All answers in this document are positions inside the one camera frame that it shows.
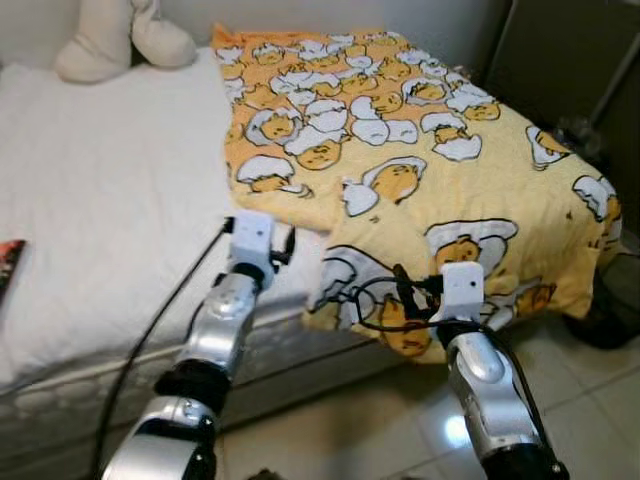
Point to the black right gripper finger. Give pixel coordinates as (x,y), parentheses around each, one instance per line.
(402,285)

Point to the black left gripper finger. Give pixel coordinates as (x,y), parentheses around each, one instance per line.
(289,238)

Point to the yellow egg cartoon blanket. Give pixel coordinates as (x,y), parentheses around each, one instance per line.
(420,150)

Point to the dark red cover book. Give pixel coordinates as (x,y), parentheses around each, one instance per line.
(8,265)

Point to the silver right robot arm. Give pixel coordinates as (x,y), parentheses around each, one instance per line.
(490,390)

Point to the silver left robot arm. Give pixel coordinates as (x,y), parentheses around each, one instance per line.
(215,330)

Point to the black bag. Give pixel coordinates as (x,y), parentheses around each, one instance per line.
(610,300)

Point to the white quilted mattress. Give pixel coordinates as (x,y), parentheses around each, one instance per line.
(100,200)

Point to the cream plush toy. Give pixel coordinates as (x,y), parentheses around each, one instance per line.
(110,45)

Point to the dark wardrobe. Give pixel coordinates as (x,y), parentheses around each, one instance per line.
(560,60)

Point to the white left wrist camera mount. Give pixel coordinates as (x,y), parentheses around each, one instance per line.
(252,240)

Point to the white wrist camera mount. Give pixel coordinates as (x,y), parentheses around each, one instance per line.
(252,240)
(463,290)

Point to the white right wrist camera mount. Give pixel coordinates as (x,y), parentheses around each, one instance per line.
(463,290)

